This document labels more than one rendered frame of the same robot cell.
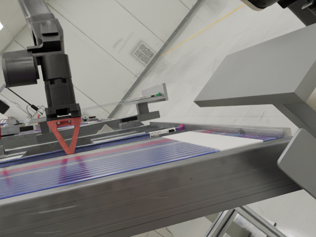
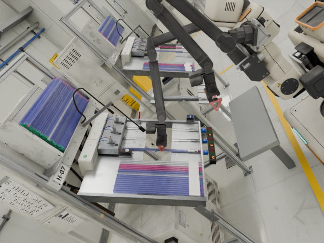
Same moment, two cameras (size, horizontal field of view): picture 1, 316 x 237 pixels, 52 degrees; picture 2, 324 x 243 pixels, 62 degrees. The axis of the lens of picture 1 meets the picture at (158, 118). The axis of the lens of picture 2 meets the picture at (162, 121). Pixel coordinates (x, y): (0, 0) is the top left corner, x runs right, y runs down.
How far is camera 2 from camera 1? 1.29 m
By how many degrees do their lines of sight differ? 39
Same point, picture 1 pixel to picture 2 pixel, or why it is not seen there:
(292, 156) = (197, 208)
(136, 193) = (168, 201)
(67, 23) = not seen: outside the picture
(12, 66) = (148, 130)
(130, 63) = not seen: outside the picture
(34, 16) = (157, 108)
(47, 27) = (161, 118)
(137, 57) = not seen: outside the picture
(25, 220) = (148, 200)
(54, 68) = (161, 132)
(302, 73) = (248, 153)
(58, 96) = (160, 139)
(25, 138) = (146, 72)
